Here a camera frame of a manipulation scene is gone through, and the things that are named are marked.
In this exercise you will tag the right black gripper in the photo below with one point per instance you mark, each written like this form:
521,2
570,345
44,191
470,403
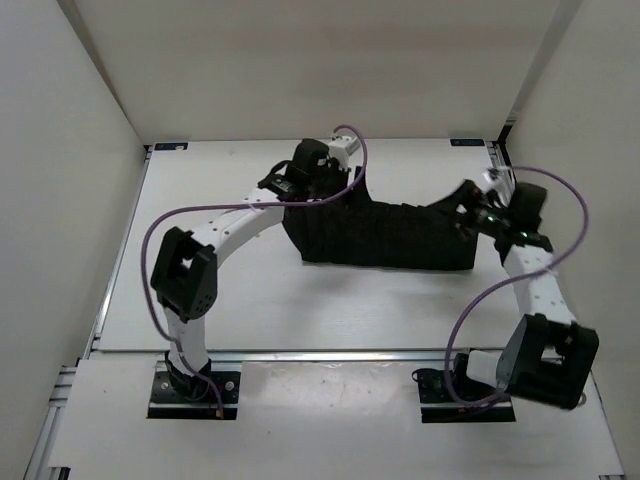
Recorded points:
469,198

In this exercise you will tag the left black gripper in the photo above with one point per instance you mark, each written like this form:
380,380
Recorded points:
330,165

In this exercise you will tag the black pleated skirt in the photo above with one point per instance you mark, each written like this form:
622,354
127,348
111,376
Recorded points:
358,231

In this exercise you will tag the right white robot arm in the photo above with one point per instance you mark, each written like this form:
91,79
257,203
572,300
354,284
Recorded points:
549,355

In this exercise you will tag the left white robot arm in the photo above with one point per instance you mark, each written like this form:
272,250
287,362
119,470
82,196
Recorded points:
185,275

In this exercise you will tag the right blue label sticker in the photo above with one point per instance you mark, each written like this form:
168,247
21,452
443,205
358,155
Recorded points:
466,142

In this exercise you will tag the blue label sticker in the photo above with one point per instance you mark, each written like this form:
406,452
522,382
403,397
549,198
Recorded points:
171,146
466,142

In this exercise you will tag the left blue label sticker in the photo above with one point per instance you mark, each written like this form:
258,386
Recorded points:
171,146

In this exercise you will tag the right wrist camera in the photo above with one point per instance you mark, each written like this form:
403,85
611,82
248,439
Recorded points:
497,179

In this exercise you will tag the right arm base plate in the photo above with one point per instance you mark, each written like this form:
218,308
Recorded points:
438,407

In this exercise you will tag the aluminium front rail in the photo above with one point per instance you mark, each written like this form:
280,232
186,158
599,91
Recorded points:
326,356

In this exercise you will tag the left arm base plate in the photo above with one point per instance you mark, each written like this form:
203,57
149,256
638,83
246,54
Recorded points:
169,400

